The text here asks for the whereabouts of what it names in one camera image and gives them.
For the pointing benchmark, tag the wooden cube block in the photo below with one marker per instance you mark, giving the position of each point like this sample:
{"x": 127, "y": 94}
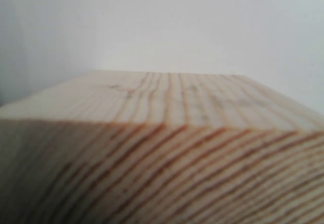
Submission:
{"x": 150, "y": 147}

